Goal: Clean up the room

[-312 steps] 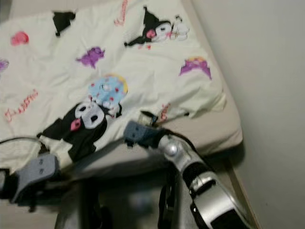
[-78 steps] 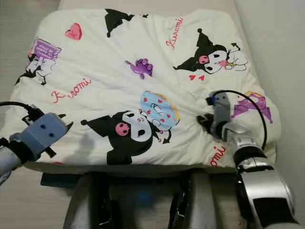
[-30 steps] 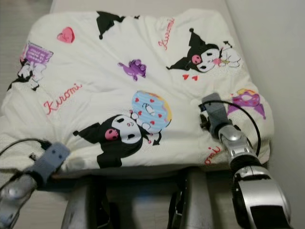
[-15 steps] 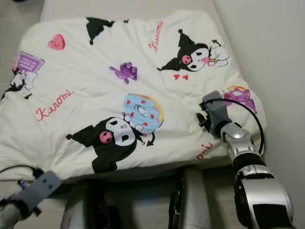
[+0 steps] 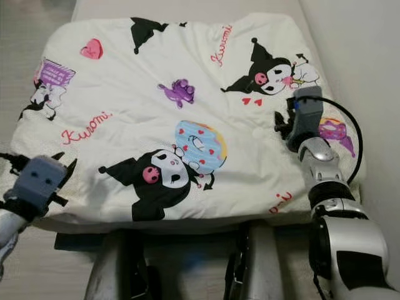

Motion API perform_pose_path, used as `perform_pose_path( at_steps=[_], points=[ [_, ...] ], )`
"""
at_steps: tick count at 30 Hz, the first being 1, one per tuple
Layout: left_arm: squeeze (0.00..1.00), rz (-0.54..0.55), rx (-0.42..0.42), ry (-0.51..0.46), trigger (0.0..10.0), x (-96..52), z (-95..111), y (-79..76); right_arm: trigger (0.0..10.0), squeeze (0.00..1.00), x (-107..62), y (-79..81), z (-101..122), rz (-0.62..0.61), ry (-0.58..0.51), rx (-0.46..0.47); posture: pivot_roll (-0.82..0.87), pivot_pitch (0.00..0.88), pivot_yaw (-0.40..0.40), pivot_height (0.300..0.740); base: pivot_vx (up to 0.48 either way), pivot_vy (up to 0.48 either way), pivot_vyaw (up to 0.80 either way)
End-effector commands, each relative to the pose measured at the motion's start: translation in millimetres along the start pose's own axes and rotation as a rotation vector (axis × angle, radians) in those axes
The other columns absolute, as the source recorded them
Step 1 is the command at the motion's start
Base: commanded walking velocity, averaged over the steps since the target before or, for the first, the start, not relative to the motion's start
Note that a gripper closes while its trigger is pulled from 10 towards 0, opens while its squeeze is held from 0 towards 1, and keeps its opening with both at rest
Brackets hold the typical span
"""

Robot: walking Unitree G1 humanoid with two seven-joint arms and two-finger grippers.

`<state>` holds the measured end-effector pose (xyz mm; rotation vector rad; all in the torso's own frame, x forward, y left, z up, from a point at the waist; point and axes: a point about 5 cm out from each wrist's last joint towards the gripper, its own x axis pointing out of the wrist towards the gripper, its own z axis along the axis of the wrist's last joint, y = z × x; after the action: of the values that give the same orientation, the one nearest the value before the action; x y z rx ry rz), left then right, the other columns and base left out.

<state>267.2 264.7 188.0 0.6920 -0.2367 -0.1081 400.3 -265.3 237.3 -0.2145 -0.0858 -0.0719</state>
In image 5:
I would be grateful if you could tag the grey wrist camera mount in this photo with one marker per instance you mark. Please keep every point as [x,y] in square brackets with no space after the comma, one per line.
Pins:
[306,119]
[40,181]

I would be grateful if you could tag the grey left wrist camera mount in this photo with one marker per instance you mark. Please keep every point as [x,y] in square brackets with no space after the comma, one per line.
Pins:
[40,181]

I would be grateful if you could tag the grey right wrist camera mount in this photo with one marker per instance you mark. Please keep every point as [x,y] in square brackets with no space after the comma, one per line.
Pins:
[306,119]

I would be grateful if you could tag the dark grey robot leg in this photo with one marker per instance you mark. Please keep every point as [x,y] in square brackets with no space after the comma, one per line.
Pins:
[262,265]
[112,269]

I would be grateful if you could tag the cream cartoon print blanket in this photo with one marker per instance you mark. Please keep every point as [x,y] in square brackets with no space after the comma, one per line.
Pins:
[150,119]

